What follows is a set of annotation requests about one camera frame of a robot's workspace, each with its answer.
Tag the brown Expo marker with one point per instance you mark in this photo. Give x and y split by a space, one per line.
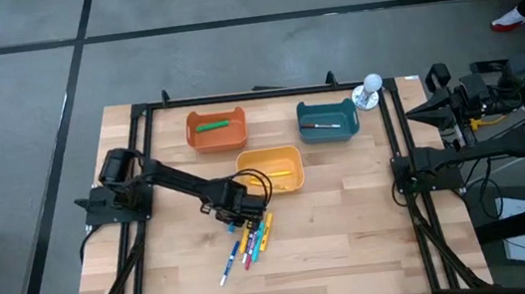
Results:
320 126

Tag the pink Expo marker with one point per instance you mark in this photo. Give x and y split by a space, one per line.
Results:
248 264

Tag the thin yellow highlighter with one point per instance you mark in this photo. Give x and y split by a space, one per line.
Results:
278 185
281 173

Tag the white bulb silver base lamp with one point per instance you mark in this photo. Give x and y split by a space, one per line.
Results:
370 86

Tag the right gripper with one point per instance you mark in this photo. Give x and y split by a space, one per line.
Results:
469 96

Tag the orange plastic bin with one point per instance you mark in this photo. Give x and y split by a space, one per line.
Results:
217 140

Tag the fat yellow Sharpie highlighter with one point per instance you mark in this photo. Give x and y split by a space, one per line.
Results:
244 243
267 234

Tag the fat blue highlighter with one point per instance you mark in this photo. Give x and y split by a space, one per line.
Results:
231 228

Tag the fat green highlighter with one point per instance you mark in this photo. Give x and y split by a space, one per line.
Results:
212 126

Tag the yellow power plug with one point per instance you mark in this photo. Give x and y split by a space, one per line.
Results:
480 122

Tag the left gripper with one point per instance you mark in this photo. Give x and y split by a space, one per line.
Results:
236 203

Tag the teal plastic bin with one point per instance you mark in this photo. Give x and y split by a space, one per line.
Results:
326 111

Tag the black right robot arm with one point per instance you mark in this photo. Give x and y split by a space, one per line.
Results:
493 149

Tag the yellow plastic bin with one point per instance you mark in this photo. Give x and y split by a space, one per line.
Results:
284 157

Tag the fat teal highlighter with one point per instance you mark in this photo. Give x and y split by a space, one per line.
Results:
257 248

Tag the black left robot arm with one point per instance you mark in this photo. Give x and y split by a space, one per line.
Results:
171 180

